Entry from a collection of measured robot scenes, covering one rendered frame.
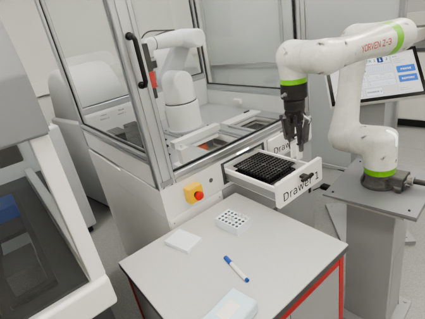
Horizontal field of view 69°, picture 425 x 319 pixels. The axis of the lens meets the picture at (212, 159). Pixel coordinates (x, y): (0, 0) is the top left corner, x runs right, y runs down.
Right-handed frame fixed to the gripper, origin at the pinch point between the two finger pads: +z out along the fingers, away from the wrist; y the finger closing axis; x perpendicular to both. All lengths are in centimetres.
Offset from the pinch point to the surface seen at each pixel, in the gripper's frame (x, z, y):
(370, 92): 90, 2, -18
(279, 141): 28.1, 13.8, -33.2
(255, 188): -9.4, 17.8, -15.1
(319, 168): 15.9, 14.8, -1.1
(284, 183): -7.0, 11.5, -0.8
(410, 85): 106, 2, -3
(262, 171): -2.0, 13.6, -17.6
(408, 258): 83, 103, 15
